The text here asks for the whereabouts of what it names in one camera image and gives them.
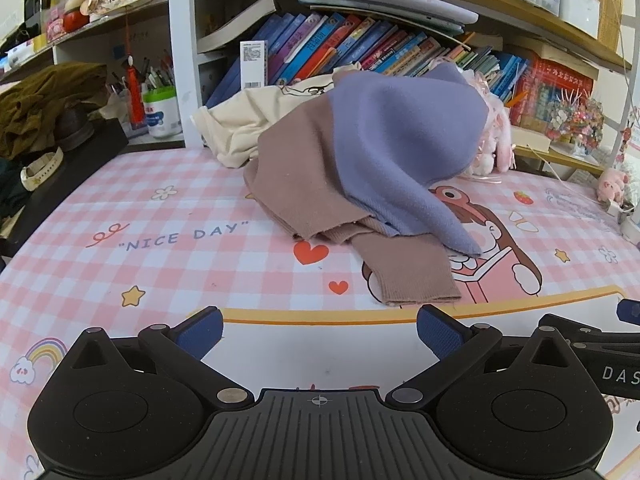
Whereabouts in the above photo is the small pink pig plush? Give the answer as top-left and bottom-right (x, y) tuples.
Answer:
(596, 167), (631, 206)

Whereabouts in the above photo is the colourful flower bouquet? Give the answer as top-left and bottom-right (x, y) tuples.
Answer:
(547, 87), (606, 158)

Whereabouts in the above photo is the dark brown leather object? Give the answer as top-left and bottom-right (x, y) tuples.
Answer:
(52, 107), (96, 151)

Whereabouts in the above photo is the white charger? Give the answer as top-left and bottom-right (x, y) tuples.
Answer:
(605, 199), (640, 241)

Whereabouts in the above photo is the red apple ornament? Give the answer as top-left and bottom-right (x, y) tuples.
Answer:
(62, 7), (91, 33)

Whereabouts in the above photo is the white box with barcode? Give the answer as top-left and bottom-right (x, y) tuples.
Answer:
(240, 40), (268, 92)

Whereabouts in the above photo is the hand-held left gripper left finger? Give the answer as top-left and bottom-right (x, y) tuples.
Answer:
(61, 306), (252, 408)

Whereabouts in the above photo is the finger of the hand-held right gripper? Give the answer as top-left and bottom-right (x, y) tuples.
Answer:
(539, 313), (640, 356)
(616, 298), (640, 324)

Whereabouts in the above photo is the white wooden bookshelf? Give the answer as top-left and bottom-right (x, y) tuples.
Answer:
(0, 0), (633, 176)

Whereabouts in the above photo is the pink checked printed mat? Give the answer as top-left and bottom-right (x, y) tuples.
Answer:
(0, 145), (640, 480)

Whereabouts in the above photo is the white pink rabbit plush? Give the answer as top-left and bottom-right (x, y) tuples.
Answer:
(460, 67), (517, 177)

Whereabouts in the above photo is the red boxed book set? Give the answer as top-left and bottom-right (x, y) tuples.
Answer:
(510, 55), (596, 136)

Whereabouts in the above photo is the row of colourful books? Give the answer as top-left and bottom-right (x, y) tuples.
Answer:
(205, 10), (531, 106)

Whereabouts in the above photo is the watch with cream strap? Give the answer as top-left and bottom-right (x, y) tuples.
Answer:
(20, 147), (65, 191)

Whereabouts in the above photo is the white tablet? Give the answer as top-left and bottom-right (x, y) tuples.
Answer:
(342, 0), (480, 26)

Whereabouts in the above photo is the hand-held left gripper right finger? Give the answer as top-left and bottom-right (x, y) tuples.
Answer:
(385, 304), (577, 408)

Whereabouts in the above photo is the purple and brown sweater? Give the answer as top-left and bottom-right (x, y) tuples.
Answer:
(243, 62), (488, 307)

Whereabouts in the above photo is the thick leaning book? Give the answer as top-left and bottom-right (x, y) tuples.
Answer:
(197, 0), (278, 55)

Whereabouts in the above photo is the red hanging tassel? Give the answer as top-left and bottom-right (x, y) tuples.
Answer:
(125, 55), (146, 131)

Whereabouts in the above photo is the olive green cloth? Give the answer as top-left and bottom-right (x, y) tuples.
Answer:
(0, 62), (108, 148)

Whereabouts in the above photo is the cream t-shirt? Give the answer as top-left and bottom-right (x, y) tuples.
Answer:
(191, 65), (361, 170)

